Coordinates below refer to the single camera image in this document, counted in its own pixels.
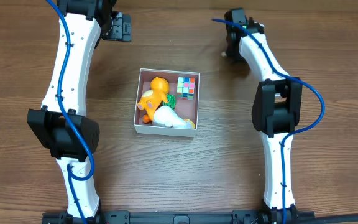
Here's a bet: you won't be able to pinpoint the multicolour puzzle cube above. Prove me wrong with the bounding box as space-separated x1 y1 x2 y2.
177 77 196 100

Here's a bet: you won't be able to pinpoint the orange bear figurine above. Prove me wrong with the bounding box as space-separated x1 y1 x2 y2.
137 77 169 121

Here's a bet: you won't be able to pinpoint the white cardboard box pink interior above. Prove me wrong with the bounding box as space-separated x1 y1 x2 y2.
134 68 200 138

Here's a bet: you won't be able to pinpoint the green round lid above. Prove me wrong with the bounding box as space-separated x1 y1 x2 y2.
162 94 177 110

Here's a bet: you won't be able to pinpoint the white plush duck orange feet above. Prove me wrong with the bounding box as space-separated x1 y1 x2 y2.
142 106 195 129

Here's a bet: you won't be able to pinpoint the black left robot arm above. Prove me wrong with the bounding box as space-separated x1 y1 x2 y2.
27 0 131 223

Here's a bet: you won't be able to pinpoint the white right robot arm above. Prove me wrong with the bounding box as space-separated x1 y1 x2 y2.
224 8 302 210

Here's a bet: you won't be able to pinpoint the black mounting rail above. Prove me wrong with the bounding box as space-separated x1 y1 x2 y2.
41 210 358 224

